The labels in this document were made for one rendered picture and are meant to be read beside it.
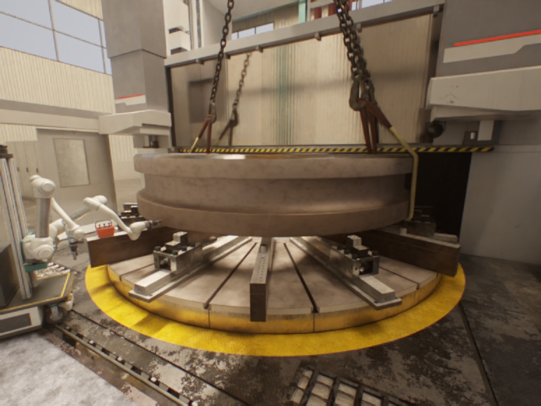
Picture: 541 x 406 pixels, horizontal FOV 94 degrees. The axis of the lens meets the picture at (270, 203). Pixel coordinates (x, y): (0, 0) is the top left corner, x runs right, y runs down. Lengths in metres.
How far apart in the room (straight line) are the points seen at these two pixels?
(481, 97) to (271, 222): 2.55
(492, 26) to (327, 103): 2.70
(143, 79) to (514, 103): 6.16
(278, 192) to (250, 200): 0.34
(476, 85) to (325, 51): 3.16
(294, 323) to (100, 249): 2.68
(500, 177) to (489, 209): 0.55
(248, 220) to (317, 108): 3.49
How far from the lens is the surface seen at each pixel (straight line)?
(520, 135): 4.67
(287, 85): 6.08
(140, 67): 6.75
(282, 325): 2.82
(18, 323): 3.67
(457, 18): 4.22
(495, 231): 5.80
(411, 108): 5.46
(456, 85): 3.60
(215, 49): 7.16
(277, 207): 2.94
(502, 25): 4.23
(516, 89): 3.67
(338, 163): 2.96
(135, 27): 6.98
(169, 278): 3.17
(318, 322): 2.88
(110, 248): 4.10
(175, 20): 8.40
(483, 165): 5.58
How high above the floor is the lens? 1.80
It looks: 11 degrees down
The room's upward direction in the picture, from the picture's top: straight up
